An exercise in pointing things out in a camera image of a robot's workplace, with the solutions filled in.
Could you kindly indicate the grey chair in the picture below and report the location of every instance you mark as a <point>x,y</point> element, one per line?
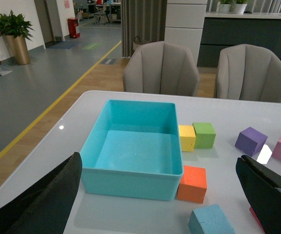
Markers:
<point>162,68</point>
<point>248,72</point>

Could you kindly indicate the white plant pot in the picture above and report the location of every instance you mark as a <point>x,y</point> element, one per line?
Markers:
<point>224,6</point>
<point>239,6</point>

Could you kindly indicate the grey chair left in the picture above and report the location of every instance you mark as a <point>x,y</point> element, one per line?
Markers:
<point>162,68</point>

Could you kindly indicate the grey chair right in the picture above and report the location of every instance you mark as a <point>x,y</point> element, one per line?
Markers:
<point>248,72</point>

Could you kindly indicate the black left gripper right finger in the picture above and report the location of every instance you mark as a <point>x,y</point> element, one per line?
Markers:
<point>262,188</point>

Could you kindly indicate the dark grey counter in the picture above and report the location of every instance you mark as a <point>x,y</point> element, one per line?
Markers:
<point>224,30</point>

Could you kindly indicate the white cabinet column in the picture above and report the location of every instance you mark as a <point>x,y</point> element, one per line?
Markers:
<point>184,24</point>

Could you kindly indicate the potted plant gold pot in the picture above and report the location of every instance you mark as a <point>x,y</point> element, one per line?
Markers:
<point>16,29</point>

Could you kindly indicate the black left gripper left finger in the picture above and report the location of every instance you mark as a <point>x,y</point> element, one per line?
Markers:
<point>44,208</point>

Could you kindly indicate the light blue foam block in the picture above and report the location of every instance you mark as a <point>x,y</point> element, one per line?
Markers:
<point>209,220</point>

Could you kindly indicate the white plant pot right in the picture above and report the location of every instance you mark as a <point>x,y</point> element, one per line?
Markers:
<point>239,6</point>

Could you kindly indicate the green foam block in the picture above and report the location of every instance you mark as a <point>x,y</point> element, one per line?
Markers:
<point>205,135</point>

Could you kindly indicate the red foam block near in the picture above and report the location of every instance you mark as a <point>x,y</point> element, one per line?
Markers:
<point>256,219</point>

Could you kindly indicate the woven basket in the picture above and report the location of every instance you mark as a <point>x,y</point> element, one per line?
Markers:
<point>138,42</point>

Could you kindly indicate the red fire cabinet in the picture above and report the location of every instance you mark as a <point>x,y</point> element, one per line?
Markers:
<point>73,26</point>

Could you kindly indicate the teal plastic bin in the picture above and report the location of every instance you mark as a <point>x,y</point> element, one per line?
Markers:
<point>133,150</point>

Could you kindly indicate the orange foam block near teal bin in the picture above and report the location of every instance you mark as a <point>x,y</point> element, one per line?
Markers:
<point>193,185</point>

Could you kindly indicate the yellow foam block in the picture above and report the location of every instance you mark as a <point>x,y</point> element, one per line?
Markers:
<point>187,137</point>

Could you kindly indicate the purple foam block far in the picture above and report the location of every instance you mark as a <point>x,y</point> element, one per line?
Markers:
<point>250,141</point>

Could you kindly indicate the white plant pot left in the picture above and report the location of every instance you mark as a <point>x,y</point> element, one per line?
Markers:
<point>224,6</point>

